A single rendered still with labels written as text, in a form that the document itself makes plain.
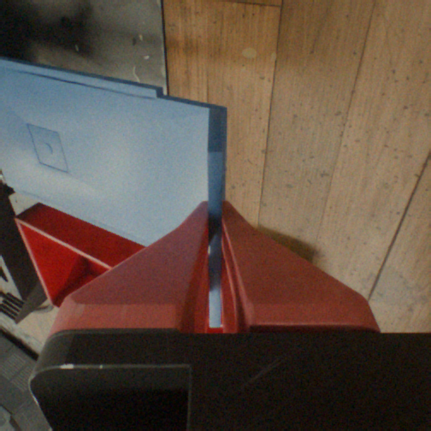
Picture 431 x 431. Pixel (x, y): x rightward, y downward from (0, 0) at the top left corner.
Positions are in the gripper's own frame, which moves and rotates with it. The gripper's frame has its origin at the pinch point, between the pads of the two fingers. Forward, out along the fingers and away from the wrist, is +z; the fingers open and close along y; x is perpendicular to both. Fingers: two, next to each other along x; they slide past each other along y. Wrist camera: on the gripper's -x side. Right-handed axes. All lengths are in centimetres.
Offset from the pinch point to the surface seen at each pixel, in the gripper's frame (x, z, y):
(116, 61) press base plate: -1.7, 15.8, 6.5
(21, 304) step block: 23.0, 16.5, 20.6
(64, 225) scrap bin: 11.0, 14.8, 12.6
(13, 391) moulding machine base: 414, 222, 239
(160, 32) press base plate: -3.8, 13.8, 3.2
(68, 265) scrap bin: 19.3, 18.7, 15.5
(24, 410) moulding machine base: 428, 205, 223
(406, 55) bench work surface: -4.0, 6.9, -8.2
